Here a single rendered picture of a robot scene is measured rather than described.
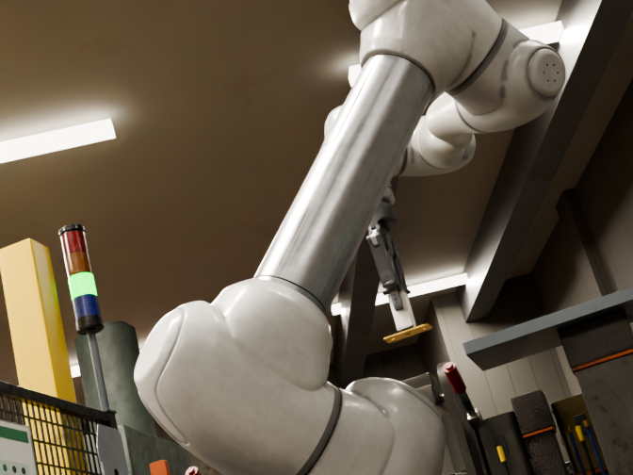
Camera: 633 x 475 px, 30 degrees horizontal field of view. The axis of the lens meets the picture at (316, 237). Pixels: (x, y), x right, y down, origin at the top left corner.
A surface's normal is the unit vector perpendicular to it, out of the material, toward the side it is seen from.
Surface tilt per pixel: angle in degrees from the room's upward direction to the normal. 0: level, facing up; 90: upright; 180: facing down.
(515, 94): 133
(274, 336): 95
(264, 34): 180
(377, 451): 102
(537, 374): 90
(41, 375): 90
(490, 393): 90
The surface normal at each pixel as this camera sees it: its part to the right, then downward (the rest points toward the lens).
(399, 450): 0.27, -0.29
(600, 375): -0.31, -0.28
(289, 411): 0.47, -0.17
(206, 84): 0.25, 0.90
